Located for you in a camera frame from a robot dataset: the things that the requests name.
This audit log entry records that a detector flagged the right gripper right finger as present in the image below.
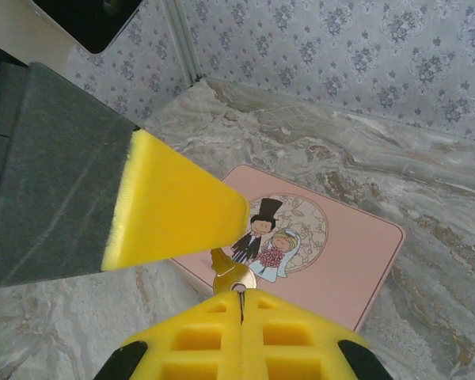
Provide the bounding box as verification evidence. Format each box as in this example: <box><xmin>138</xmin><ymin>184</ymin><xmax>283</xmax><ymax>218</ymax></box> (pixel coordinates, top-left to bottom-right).
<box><xmin>240</xmin><ymin>288</ymin><xmax>386</xmax><ymax>380</ymax></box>

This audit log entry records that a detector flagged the aluminium frame corner post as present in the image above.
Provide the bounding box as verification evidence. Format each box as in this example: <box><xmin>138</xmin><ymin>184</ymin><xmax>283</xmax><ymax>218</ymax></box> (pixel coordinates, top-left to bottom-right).
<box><xmin>169</xmin><ymin>0</ymin><xmax>203</xmax><ymax>87</ymax></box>

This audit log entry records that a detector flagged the gold key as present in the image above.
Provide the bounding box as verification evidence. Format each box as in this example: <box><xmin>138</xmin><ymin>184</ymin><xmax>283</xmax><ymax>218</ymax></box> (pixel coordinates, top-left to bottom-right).
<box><xmin>210</xmin><ymin>247</ymin><xmax>258</xmax><ymax>298</ymax></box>

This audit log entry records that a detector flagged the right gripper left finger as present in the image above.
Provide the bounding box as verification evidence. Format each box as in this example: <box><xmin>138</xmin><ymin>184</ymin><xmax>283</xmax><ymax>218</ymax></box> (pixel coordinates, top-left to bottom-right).
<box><xmin>97</xmin><ymin>288</ymin><xmax>245</xmax><ymax>380</ymax></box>

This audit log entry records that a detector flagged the pink wedding cartoon tin box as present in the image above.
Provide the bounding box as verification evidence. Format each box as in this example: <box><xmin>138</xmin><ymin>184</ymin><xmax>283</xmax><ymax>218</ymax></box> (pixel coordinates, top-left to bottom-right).
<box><xmin>169</xmin><ymin>164</ymin><xmax>408</xmax><ymax>334</ymax></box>

